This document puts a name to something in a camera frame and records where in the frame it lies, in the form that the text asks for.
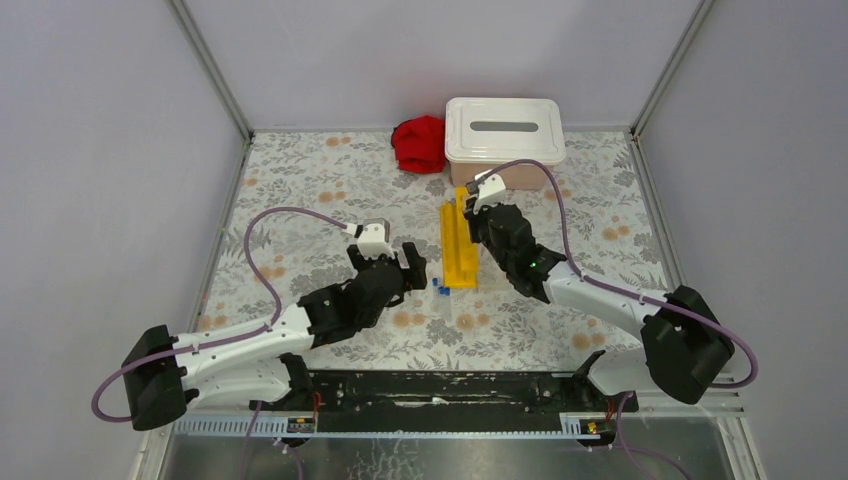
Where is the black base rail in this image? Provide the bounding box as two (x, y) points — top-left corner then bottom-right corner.
(249, 370), (639, 421)

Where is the floral table mat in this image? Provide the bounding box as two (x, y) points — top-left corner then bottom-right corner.
(193, 131), (673, 371)

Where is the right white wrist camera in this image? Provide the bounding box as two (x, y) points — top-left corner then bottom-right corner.
(464, 170), (507, 215)

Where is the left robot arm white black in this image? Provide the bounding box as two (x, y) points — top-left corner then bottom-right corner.
(122, 242), (428, 431)

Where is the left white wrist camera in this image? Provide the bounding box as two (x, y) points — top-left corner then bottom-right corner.
(344, 218), (395, 260)

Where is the white plastic box lid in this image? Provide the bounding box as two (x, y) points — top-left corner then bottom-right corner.
(445, 97), (566, 165)

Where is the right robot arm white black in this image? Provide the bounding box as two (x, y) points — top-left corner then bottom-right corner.
(464, 198), (735, 412)

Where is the white slotted cable duct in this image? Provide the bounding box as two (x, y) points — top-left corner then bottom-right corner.
(173, 412), (610, 441)

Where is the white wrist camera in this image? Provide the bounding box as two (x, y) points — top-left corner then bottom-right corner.
(464, 170), (507, 215)
(344, 218), (395, 260)

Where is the red cloth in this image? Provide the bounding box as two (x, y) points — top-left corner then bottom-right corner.
(390, 115), (447, 174)

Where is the yellow test tube rack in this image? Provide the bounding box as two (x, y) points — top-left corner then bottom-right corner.
(440, 187), (479, 289)

